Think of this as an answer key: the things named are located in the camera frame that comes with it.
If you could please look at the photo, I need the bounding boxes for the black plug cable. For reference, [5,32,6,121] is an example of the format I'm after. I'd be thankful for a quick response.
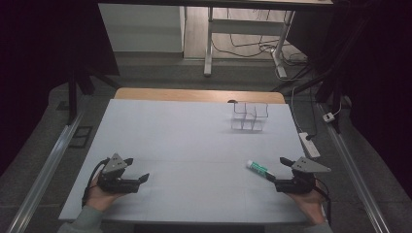
[305,86,321,142]

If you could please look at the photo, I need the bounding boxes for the wooden table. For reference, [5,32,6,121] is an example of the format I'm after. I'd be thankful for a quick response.
[114,86,287,105]

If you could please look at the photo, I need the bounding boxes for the clear acrylic organizer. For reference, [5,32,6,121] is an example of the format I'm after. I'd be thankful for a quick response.
[229,100,270,132]

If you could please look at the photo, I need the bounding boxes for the aluminium floor rail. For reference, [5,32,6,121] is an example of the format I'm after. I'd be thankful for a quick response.
[5,108,86,233]
[318,102,392,233]

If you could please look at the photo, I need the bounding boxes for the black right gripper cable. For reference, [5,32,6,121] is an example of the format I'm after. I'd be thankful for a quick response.
[313,178,333,225]

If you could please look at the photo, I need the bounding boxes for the person's right hand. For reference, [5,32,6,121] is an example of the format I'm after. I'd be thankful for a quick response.
[286,180,326,226]

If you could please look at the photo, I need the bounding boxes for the white and green glue stick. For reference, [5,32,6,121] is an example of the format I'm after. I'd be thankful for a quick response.
[246,159,276,181]

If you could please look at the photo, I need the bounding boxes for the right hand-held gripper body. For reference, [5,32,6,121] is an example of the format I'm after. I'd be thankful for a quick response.
[274,156,332,195]

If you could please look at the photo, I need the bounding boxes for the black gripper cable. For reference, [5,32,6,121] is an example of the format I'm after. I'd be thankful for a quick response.
[313,178,333,225]
[81,157,112,209]

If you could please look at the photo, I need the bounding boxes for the white table mat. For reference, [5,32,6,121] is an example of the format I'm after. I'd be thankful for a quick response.
[58,98,309,225]

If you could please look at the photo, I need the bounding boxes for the black floor plate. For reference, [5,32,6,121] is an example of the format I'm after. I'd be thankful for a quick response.
[68,125,94,150]

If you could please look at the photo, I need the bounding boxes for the person's left hand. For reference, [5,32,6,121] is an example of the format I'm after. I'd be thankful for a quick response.
[85,176,126,214]

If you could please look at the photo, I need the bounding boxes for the white cabinet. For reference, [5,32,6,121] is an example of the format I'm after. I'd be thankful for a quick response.
[98,3,187,53]

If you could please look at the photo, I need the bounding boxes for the white desk frame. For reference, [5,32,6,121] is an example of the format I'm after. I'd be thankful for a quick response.
[203,6,296,79]

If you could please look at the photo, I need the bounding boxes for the black floor cables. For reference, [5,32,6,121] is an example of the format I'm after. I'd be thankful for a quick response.
[211,9,309,65]

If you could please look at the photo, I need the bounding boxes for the black stand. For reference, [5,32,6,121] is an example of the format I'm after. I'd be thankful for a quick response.
[271,13,373,135]
[65,66,121,126]

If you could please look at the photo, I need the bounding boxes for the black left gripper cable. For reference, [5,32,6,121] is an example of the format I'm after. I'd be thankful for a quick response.
[81,157,112,209]

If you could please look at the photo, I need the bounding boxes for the white power strip cable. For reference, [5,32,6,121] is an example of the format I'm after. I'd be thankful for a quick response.
[290,84,306,134]

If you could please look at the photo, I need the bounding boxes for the white power strip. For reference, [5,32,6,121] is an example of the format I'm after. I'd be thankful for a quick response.
[297,131,322,159]

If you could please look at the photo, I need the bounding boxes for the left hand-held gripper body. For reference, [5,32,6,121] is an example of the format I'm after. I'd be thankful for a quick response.
[96,152,141,194]

